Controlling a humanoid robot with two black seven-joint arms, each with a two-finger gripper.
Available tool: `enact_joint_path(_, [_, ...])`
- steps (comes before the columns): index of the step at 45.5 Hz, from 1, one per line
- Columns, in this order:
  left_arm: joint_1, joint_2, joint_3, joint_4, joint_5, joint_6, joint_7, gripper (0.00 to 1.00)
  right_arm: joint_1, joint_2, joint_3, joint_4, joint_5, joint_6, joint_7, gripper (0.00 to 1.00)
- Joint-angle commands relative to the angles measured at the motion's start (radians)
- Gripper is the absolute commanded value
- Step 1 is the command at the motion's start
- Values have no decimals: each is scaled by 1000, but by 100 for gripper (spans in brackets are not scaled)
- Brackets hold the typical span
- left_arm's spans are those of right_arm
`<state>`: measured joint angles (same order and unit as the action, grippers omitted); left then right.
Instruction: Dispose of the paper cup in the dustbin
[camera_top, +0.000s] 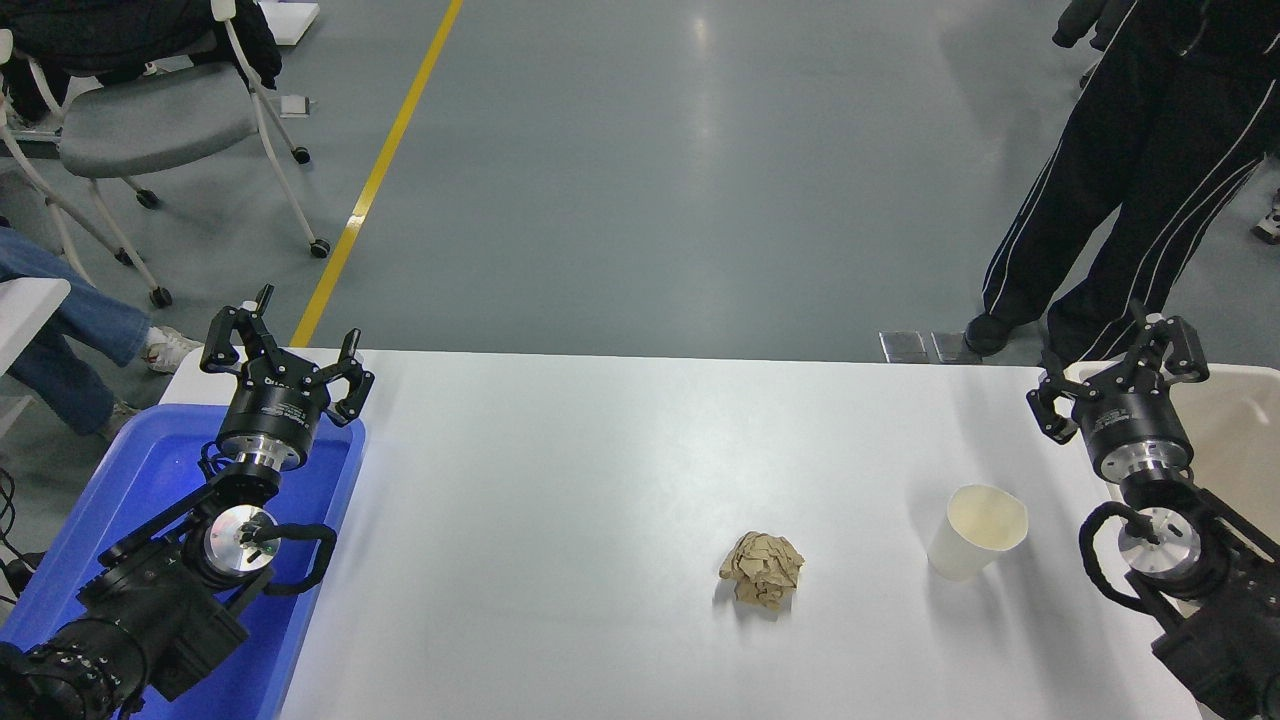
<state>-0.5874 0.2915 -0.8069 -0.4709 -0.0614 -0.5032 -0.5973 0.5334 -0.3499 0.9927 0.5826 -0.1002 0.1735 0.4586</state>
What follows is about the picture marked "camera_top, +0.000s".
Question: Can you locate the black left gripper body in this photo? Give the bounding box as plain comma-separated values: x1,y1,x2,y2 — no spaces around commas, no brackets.
218,352,332,448

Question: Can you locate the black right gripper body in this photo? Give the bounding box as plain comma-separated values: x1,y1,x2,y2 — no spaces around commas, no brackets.
1073,372,1195,467

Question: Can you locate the white paper cup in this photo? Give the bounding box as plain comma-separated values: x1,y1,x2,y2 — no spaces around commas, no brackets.
927,484,1030,583

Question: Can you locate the large pale plastic bin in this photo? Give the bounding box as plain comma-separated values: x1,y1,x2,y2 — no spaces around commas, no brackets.
1063,360,1280,720

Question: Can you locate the blue plastic tray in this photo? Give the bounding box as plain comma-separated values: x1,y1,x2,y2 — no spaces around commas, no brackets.
0,403,367,720

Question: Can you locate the white side table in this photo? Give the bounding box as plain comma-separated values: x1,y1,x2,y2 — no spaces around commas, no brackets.
0,277,73,441

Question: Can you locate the grey seat rolling chair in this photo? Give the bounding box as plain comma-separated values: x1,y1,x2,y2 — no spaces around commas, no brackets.
40,0,333,309

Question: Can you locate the white flat board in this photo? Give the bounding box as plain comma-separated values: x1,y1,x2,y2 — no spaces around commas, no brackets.
258,0,321,47

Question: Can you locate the crumpled tan paper ball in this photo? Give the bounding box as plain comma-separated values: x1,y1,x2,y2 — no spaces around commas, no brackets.
718,531,806,613

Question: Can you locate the black jacket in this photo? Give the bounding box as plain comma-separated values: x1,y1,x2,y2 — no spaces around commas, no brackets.
0,0,283,123

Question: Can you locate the black floor cable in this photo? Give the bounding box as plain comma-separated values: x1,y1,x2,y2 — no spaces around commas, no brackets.
0,468,46,601

